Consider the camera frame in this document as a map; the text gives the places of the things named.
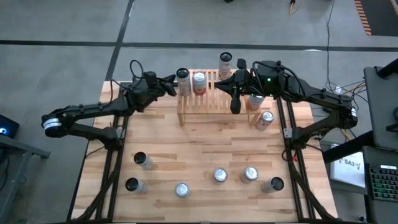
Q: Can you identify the white paper sign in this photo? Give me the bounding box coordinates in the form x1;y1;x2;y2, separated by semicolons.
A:
329;151;367;189

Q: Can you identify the black device blue light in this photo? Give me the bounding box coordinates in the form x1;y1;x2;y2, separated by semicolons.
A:
0;114;20;139

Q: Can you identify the grey metal stand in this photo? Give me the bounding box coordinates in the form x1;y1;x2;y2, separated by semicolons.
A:
0;134;52;223

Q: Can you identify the grey side table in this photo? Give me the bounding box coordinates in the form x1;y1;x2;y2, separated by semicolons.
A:
363;65;398;150

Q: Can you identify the silver Diet Coke can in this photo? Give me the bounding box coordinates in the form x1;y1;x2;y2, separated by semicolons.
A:
241;166;259;184
254;111;275;131
212;167;229;184

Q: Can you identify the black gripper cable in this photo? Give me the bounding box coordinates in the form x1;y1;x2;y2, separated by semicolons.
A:
251;60;301;83
110;59;146;91

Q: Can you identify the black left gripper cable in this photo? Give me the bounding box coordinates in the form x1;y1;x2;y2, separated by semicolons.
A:
110;59;146;91

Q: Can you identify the black mat orange striped edge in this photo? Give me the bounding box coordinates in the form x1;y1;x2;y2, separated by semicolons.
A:
353;0;398;37

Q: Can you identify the yellow floor cable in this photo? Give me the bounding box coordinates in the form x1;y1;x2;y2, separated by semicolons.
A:
288;0;305;16

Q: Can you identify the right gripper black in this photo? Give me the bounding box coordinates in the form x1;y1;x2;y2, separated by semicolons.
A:
213;68;259;115

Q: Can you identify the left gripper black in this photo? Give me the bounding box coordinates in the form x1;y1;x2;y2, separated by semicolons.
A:
141;73;178;101

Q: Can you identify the thin black floor cable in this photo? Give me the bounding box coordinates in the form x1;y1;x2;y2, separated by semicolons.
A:
325;0;336;91

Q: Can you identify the black metal bar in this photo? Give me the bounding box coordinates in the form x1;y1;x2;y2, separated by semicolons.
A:
322;130;376;164

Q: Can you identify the coloured cable bundle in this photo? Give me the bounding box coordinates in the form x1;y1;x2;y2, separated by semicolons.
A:
325;79;366;102

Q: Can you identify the slim can with black lid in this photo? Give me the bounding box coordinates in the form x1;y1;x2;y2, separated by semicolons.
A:
175;67;192;97
218;52;233;81
124;177;147;195
133;151;154;170
260;176;285;194

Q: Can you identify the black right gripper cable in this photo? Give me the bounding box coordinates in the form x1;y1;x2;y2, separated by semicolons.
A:
251;60;301;83

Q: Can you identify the wooden slatted shelf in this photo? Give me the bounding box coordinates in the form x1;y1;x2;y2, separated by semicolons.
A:
176;68;262;127

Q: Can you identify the dark grey desk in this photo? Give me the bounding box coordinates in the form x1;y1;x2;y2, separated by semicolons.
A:
362;145;398;224

